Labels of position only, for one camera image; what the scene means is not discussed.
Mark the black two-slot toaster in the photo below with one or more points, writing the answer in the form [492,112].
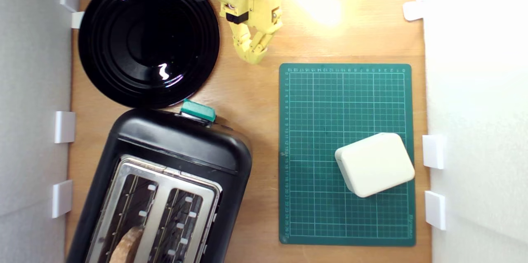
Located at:
[177,143]

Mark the black round plate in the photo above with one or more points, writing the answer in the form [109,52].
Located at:
[144,40]

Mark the white rounded block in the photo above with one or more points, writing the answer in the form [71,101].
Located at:
[375,164]

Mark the brown bread slice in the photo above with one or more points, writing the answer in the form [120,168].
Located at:
[127,244]

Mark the green cutting mat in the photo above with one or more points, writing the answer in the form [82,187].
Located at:
[321,110]

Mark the green toaster lever knob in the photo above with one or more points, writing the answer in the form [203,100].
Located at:
[199,110]

